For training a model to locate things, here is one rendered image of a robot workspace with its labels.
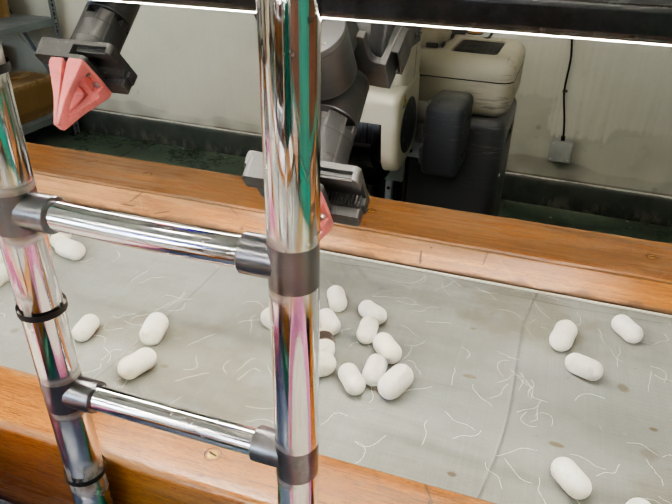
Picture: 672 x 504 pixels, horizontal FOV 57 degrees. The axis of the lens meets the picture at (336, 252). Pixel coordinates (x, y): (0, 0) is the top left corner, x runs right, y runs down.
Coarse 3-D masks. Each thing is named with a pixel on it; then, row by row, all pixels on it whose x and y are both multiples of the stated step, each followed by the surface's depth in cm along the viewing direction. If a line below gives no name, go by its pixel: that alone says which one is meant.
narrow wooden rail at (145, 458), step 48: (0, 384) 48; (0, 432) 45; (48, 432) 44; (96, 432) 44; (144, 432) 44; (0, 480) 48; (48, 480) 46; (144, 480) 42; (192, 480) 41; (240, 480) 41; (336, 480) 41; (384, 480) 41
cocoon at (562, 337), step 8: (568, 320) 58; (560, 328) 57; (568, 328) 57; (576, 328) 57; (552, 336) 56; (560, 336) 56; (568, 336) 56; (552, 344) 56; (560, 344) 56; (568, 344) 56
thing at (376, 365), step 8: (368, 360) 53; (376, 360) 53; (384, 360) 53; (368, 368) 52; (376, 368) 52; (384, 368) 52; (368, 376) 51; (376, 376) 51; (368, 384) 52; (376, 384) 52
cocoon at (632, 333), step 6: (618, 318) 59; (624, 318) 58; (612, 324) 59; (618, 324) 58; (624, 324) 58; (630, 324) 58; (636, 324) 58; (618, 330) 58; (624, 330) 58; (630, 330) 57; (636, 330) 57; (642, 330) 57; (624, 336) 58; (630, 336) 57; (636, 336) 57; (642, 336) 57; (630, 342) 58; (636, 342) 57
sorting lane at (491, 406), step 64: (128, 256) 70; (320, 256) 71; (0, 320) 59; (128, 320) 60; (192, 320) 60; (256, 320) 60; (448, 320) 61; (512, 320) 61; (576, 320) 61; (640, 320) 61; (128, 384) 52; (192, 384) 52; (256, 384) 52; (320, 384) 53; (448, 384) 53; (512, 384) 53; (576, 384) 53; (640, 384) 53; (320, 448) 47; (384, 448) 47; (448, 448) 47; (512, 448) 47; (576, 448) 47; (640, 448) 47
